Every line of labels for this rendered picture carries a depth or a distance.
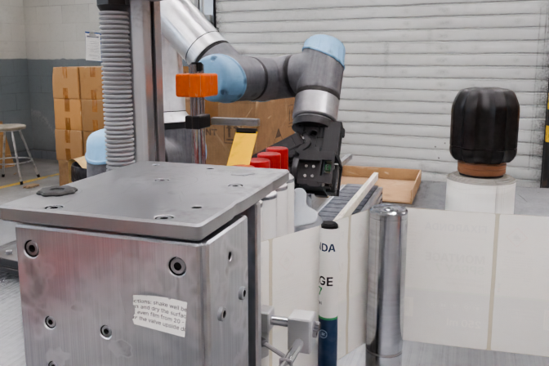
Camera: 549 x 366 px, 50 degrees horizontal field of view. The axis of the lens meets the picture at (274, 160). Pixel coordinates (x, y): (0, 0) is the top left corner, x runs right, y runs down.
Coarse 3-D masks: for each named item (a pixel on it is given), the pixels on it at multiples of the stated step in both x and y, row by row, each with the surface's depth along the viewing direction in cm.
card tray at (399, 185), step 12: (348, 168) 191; (360, 168) 190; (372, 168) 188; (384, 168) 187; (396, 168) 186; (348, 180) 186; (360, 180) 186; (384, 180) 186; (396, 180) 186; (408, 180) 185; (420, 180) 181; (384, 192) 169; (396, 192) 169; (408, 192) 169
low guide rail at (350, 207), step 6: (372, 180) 146; (366, 186) 139; (372, 186) 147; (360, 192) 133; (366, 192) 139; (354, 198) 128; (360, 198) 131; (348, 204) 122; (354, 204) 124; (342, 210) 117; (348, 210) 118; (354, 210) 124; (336, 216) 113; (342, 216) 113
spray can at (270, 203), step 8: (256, 160) 76; (264, 160) 76; (272, 192) 76; (264, 200) 75; (272, 200) 76; (264, 208) 75; (272, 208) 76; (264, 216) 75; (272, 216) 76; (264, 224) 75; (272, 224) 76; (264, 232) 76; (272, 232) 76
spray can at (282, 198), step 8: (264, 152) 82; (272, 152) 82; (272, 160) 80; (280, 160) 81; (280, 168) 81; (280, 192) 80; (280, 200) 80; (280, 208) 80; (280, 216) 81; (280, 224) 81; (280, 232) 81
